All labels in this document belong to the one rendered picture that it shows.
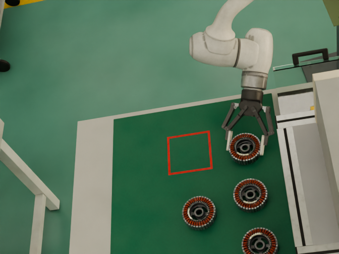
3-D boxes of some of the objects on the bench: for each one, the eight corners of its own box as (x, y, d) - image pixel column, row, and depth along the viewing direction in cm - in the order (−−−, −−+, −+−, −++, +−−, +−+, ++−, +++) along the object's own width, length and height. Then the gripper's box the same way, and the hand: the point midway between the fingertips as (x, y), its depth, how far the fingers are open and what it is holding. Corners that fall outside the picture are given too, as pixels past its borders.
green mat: (113, 119, 227) (113, 119, 227) (271, 93, 216) (271, 92, 216) (107, 379, 176) (107, 379, 176) (314, 362, 165) (314, 362, 164)
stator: (234, 135, 210) (232, 130, 207) (265, 139, 206) (264, 134, 203) (226, 163, 205) (225, 157, 202) (258, 167, 201) (257, 162, 198)
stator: (235, 183, 200) (233, 178, 197) (268, 182, 197) (267, 177, 194) (233, 213, 194) (232, 208, 191) (268, 213, 191) (266, 208, 188)
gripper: (288, 93, 203) (280, 157, 203) (223, 87, 211) (215, 148, 211) (284, 91, 196) (276, 157, 196) (217, 85, 204) (209, 148, 204)
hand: (245, 147), depth 204 cm, fingers closed on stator, 11 cm apart
